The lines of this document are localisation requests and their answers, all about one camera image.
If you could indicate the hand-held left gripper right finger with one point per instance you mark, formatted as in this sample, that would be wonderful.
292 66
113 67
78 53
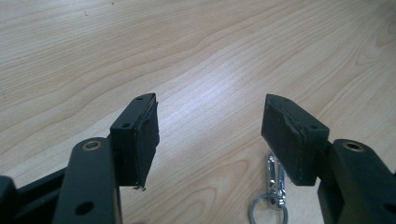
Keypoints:
295 146

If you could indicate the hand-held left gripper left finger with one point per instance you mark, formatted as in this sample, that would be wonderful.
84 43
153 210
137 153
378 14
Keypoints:
134 149

